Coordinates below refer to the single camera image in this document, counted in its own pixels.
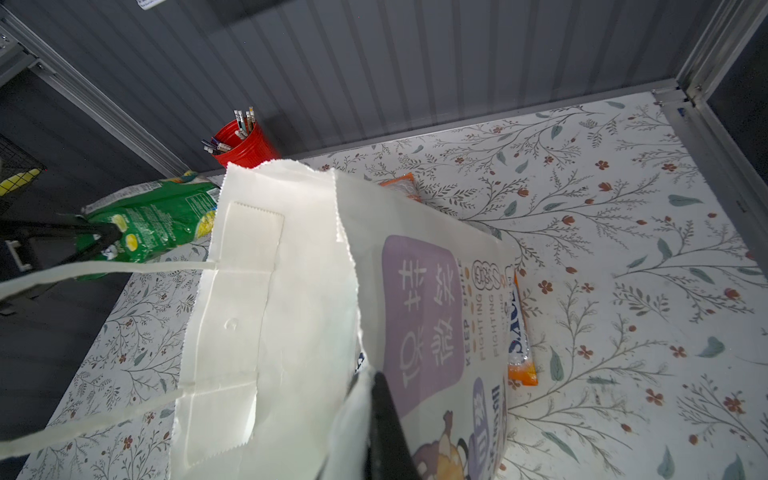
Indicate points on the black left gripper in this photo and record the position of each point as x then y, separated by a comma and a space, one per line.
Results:
24, 277

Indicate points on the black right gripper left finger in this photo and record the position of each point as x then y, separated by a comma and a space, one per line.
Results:
338, 468

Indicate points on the black wire basket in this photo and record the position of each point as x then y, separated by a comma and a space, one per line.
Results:
18, 170

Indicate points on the orange yellow Fox's packet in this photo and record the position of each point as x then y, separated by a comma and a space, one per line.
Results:
521, 366

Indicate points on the pens in cup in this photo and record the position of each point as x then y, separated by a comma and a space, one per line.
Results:
232, 134

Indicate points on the red pen cup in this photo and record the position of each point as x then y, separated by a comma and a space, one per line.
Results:
255, 150

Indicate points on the white printed paper bag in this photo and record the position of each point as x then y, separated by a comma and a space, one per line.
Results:
315, 281

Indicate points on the green Fox's packet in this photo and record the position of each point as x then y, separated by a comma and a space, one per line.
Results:
155, 217

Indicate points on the orange snack packet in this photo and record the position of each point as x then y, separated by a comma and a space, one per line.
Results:
405, 185

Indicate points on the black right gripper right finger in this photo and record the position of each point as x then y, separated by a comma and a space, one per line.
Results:
388, 455

